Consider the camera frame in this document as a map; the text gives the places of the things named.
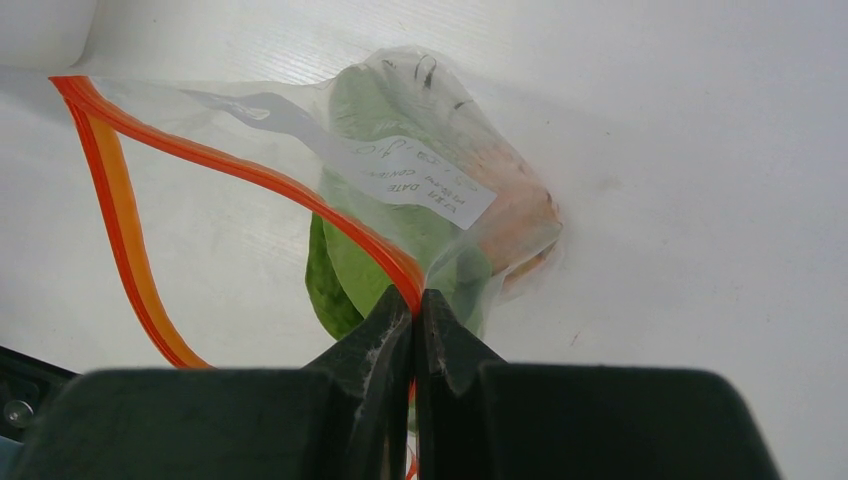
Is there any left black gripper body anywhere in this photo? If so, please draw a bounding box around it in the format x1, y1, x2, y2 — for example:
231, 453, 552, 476
1, 346, 77, 442

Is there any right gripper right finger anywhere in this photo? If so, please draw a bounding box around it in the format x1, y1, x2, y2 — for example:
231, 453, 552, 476
415, 290, 779, 479

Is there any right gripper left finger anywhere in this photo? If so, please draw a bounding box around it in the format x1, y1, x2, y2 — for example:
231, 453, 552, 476
13, 287, 412, 479

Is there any clear zip top bag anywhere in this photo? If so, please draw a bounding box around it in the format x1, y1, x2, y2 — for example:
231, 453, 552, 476
50, 44, 564, 480

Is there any green toy vegetable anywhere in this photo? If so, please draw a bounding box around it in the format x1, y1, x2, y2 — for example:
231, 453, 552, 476
304, 62, 495, 342

